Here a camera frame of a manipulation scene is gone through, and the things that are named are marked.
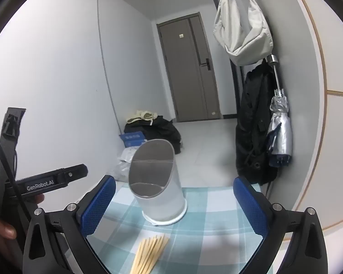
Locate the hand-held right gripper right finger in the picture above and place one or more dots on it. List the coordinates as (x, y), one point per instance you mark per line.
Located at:
(250, 205)

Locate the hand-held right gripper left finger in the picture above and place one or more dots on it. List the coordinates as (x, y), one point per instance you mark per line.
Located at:
(98, 202)

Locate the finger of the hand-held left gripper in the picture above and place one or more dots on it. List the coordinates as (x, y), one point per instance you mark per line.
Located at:
(74, 172)
(13, 125)

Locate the white utensil holder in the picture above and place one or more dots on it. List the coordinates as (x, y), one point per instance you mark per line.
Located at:
(163, 199)

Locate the pile of wooden chopsticks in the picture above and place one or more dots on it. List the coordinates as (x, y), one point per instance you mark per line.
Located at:
(148, 254)

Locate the person's left hand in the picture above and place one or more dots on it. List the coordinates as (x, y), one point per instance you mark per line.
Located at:
(2, 228)

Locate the clear plastic bag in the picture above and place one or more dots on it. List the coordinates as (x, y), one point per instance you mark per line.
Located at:
(123, 162)

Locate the teal checked tablecloth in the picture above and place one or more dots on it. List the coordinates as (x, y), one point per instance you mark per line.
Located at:
(205, 234)

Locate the blue cardboard box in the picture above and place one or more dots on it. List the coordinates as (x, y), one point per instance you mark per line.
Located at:
(131, 138)

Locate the black hanging jacket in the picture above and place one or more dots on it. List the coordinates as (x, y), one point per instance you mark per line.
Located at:
(254, 120)

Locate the beige cloth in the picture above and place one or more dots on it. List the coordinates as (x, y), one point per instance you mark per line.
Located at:
(143, 116)

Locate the silver folded umbrella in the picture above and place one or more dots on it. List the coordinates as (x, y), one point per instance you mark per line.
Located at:
(280, 120)

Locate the black bag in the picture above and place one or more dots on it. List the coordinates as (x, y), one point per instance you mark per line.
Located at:
(163, 131)

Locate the white cabinet with wooden trim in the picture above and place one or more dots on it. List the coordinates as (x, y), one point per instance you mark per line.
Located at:
(331, 148)

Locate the grey-brown door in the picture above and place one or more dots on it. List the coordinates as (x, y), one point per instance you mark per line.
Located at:
(185, 71)

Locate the white hanging bag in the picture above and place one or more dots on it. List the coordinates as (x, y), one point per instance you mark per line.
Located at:
(240, 28)

